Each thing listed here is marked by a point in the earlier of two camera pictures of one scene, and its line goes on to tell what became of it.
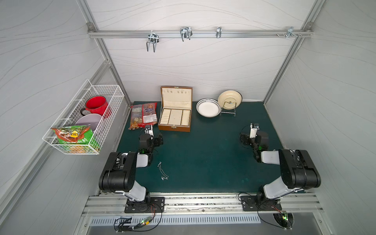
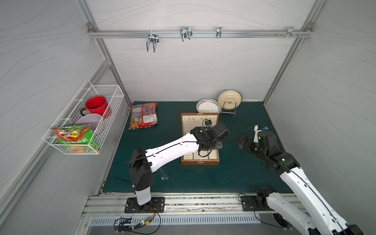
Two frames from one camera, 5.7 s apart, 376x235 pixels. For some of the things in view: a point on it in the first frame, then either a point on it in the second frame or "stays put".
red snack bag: [143, 115] stays put
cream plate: [230, 100] stays put
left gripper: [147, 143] to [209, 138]
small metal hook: [219, 32] stays put
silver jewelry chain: [166, 176] stays put
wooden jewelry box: [175, 113] to [190, 121]
